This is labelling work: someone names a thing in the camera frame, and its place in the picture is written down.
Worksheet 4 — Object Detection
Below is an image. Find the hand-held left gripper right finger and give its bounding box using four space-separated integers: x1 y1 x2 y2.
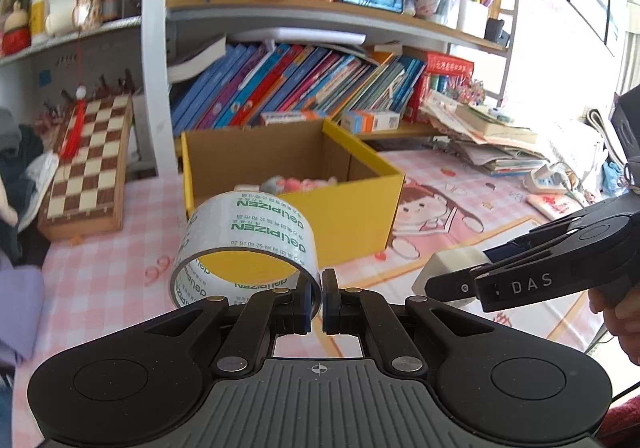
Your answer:
321 268 498 375

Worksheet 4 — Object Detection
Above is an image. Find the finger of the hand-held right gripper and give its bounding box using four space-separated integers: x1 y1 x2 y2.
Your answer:
424 262 501 303
482 213 582 265

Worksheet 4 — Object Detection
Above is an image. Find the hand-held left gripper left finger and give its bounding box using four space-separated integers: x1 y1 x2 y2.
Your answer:
142 269 315 376

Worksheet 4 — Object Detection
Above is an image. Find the white eraser block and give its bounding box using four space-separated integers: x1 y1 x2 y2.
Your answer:
412 248 488 306

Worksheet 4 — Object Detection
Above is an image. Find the clear tape roll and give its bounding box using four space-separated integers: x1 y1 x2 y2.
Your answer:
170 191 320 321

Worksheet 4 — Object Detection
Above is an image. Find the yellow cardboard box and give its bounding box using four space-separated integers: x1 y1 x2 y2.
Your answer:
180 118 407 269

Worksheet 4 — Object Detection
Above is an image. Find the pink plush toy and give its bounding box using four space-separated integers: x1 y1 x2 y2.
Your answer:
277 177 338 192

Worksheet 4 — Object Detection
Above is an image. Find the pink printed desktop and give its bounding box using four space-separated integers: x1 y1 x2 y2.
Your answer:
12 148 640 379

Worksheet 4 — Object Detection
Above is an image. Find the person's right hand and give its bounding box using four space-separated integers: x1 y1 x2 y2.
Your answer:
587 281 640 366

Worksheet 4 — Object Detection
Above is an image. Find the pink booklet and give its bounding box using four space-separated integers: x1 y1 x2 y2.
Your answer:
526 192 586 221

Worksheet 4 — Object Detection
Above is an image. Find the white power strip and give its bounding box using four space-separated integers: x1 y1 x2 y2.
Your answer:
522 163 581 194

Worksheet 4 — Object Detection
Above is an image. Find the stack of books and papers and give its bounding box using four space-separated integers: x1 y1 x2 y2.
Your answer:
420 91 548 176

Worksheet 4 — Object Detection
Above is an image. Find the dark red cloth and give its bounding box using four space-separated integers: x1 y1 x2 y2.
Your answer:
600 393 640 448

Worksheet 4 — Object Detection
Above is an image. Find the colourful spiky ornament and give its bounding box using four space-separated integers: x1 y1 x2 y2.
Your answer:
440 76 487 105

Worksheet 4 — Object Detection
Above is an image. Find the orange white carton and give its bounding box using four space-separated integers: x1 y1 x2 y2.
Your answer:
341 109 401 133
260 111 328 125

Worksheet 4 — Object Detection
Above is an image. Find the red thick dictionary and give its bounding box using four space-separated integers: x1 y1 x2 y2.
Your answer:
417 52 475 78

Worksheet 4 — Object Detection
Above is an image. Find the black small box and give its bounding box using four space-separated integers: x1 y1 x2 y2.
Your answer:
484 17 507 48

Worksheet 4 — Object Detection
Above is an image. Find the row of colourful books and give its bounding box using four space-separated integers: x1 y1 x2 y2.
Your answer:
170 42 428 129

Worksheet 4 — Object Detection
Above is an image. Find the white storage container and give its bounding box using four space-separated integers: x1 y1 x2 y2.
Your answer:
457 0 490 39

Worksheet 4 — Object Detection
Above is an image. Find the wooden chessboard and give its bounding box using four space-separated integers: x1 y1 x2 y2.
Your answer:
37 95 135 242

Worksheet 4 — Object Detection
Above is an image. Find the thick white-paged book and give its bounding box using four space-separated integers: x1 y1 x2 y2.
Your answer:
167 34 228 82

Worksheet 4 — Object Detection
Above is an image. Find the white lamp bar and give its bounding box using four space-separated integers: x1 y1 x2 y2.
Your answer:
224 27 368 46

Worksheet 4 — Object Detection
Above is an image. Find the white wooden bookshelf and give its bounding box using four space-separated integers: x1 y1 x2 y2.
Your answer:
0 0 521 169

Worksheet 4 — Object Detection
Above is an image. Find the lilac garment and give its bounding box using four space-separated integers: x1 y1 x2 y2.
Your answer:
0 265 47 361

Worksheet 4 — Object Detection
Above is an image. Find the red tassel ornament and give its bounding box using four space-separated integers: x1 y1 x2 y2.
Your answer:
59 86 88 160

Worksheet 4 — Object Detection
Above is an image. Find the row of dark chess pieces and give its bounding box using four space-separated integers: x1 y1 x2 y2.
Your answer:
37 70 136 112

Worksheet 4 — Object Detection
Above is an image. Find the black garment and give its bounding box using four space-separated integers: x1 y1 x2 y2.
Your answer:
0 125 48 269

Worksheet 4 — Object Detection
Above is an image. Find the grey garment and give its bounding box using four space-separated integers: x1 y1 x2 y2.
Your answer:
0 108 21 139

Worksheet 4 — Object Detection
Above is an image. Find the red white doll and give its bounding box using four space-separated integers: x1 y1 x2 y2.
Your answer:
1 1 32 55

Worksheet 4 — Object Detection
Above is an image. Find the white cable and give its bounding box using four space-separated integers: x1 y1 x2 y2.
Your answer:
565 168 601 205

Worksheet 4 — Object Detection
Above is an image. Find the dark framed wall picture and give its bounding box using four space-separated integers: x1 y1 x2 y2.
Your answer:
570 0 612 56

